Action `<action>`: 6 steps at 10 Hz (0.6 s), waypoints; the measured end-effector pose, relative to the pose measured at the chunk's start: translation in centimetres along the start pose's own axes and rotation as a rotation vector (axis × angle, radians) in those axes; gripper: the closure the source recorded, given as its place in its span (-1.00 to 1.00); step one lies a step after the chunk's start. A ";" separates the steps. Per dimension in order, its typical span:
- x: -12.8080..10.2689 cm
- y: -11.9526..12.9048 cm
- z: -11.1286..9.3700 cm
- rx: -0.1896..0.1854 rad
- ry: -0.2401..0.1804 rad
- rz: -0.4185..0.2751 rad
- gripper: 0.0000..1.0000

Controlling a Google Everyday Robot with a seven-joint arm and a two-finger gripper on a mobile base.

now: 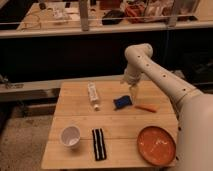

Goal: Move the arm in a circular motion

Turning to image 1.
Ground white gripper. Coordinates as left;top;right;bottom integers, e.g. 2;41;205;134
122;69;142;103

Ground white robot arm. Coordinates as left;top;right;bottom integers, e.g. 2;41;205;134
123;43;213;171

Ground blue sponge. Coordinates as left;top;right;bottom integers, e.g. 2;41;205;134
113;95;132;110

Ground black white striped cloth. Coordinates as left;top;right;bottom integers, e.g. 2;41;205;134
92;129;107;161

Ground orange plate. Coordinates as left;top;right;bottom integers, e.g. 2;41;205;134
137;126;176;166

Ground black bag on bench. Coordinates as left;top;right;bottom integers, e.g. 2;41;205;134
102;10;124;25

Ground red bag on bench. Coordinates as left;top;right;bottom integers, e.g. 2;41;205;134
125;5;145;23

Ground white cup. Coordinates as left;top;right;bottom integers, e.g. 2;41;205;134
60;125;81;149

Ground white papers on bench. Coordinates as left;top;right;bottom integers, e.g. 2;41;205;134
52;7;69;20

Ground metal post right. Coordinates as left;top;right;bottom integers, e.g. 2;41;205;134
167;0;181;27

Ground metal post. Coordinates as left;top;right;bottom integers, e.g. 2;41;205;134
79;0;89;31
167;0;181;27

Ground metal post left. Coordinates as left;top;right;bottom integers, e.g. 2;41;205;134
79;0;89;31

